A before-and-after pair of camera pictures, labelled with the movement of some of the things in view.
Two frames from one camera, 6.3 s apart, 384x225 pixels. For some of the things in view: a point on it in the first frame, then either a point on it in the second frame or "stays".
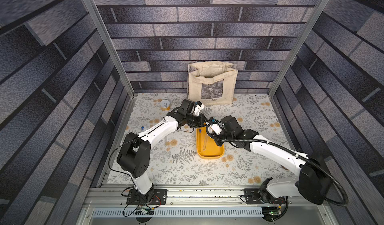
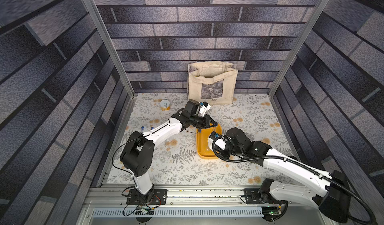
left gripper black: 202,118 stays
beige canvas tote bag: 212,82 stays
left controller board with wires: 144,210 stays
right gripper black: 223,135 to 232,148
